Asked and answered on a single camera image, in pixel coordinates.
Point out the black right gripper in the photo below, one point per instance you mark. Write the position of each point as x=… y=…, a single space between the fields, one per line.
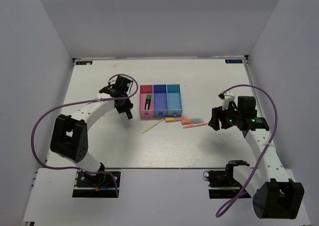
x=218 y=112

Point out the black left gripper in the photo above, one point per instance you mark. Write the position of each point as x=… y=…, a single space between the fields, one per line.
x=128 y=106

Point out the green capped black marker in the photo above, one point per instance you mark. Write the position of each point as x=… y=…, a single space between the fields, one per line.
x=148 y=101

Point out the orange capped clear highlighter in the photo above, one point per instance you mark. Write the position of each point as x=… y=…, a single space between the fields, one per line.
x=188 y=121

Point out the red pink gel pen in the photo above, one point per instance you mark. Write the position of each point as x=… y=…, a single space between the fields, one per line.
x=195 y=125

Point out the yellow thin pen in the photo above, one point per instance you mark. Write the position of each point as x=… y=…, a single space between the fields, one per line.
x=153 y=125

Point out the orange capped pink highlighter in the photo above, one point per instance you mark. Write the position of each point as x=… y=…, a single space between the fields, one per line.
x=175 y=119

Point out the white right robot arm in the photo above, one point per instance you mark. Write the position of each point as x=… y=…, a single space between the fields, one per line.
x=274 y=193

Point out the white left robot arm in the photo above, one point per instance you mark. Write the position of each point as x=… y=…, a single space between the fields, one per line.
x=70 y=133

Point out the pink storage drawer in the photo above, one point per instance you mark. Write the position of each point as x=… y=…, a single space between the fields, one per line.
x=144 y=90

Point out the light blue storage drawer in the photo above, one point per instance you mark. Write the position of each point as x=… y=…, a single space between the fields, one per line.
x=174 y=102

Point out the dark blue storage drawer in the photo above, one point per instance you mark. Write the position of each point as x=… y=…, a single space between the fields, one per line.
x=160 y=101

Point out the left blue corner label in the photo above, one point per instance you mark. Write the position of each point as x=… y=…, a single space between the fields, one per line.
x=83 y=62

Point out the blue corner label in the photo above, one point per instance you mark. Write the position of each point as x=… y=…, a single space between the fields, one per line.
x=83 y=62
x=233 y=61

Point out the right blue corner label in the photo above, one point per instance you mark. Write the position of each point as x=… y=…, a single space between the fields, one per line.
x=233 y=61

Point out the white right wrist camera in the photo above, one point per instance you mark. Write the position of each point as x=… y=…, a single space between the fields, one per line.
x=228 y=97

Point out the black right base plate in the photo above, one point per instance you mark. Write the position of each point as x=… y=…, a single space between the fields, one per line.
x=220 y=186

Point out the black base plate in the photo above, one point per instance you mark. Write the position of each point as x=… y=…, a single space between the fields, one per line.
x=220 y=186
x=87 y=186

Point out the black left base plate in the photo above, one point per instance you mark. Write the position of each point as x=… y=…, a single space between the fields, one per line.
x=87 y=186

